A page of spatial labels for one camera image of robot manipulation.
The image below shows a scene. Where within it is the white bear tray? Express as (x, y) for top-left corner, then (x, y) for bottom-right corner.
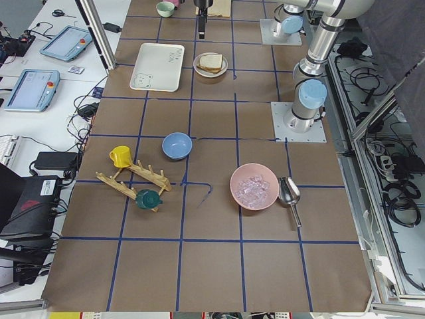
(129, 43), (185, 92)

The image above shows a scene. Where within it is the dark green mug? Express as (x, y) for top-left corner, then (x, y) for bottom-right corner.
(135, 189), (163, 209)

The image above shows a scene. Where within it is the metal scoop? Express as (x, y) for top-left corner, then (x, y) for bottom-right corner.
(278, 176), (302, 228)

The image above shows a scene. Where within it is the bread slice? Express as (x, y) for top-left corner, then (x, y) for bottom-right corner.
(198, 53), (223, 68)
(196, 64), (222, 74)

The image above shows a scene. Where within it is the far teach pendant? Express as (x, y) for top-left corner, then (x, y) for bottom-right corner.
(40, 26), (92, 62)

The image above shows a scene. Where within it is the bread slice on plate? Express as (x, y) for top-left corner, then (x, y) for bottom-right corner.
(196, 64), (222, 74)

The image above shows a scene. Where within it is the black power adapter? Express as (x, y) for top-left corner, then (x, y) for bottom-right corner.
(103, 23), (122, 33)

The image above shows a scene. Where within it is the near teach pendant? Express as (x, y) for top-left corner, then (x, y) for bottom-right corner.
(4, 69), (60, 112)

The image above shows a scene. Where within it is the green bowl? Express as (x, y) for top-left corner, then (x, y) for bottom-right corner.
(156, 1), (175, 18)

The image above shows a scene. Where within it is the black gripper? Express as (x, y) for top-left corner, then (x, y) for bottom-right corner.
(193, 0), (213, 39)

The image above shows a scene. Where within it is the pink bowl with ice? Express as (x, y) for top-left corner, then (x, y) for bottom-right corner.
(230, 163), (279, 211)

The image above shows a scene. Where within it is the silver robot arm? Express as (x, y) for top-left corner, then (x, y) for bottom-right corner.
(272, 3), (304, 38)
(282, 0), (374, 134)

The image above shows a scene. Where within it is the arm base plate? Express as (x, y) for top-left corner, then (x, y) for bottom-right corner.
(271, 102), (327, 143)
(260, 19), (302, 46)

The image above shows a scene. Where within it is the teach pendant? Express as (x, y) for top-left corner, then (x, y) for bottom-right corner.
(4, 69), (60, 112)
(40, 26), (92, 62)

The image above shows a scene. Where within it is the aluminium frame post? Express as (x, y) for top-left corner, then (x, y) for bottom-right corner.
(75, 0), (116, 70)

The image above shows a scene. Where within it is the blue bowl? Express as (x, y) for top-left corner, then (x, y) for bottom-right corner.
(162, 132), (193, 160)

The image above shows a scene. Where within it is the yellow mug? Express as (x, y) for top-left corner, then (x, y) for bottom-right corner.
(109, 146), (133, 168)

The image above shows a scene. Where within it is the wooden mug rack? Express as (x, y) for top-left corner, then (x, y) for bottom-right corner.
(95, 159), (173, 213)

